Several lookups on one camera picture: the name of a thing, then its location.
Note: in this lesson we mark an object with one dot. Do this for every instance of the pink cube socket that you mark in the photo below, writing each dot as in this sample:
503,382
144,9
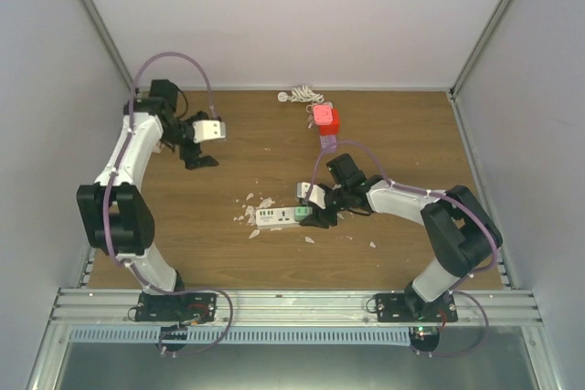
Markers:
322,114

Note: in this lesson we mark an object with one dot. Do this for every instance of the green adapter plug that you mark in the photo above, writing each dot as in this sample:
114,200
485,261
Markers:
301,212

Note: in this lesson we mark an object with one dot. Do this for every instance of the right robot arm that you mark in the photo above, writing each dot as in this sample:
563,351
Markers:
462,235

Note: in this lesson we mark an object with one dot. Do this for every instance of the white power strip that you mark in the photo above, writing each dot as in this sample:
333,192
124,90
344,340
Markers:
279,218

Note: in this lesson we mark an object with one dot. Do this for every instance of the red plug block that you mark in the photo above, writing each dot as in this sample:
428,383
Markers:
332,129

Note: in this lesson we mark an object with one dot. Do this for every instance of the purple plug adapter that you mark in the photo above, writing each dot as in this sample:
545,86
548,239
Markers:
328,143

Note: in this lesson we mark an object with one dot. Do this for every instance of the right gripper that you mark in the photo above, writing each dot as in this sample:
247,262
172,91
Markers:
320,219

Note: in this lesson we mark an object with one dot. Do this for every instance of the slotted cable duct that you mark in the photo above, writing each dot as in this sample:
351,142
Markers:
243,335

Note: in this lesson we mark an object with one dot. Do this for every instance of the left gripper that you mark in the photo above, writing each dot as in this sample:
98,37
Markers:
198,162

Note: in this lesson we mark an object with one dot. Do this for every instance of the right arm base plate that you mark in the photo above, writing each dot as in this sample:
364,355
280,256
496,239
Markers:
401,307

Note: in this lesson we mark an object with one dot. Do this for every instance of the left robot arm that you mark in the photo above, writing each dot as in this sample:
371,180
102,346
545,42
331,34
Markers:
114,214

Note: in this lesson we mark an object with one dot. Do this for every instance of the aluminium rail frame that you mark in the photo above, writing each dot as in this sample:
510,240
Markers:
292,308

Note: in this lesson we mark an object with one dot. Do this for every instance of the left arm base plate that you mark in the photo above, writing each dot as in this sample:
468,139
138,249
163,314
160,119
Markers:
189,308

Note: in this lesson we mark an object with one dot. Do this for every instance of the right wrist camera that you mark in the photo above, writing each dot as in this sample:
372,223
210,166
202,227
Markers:
310,194

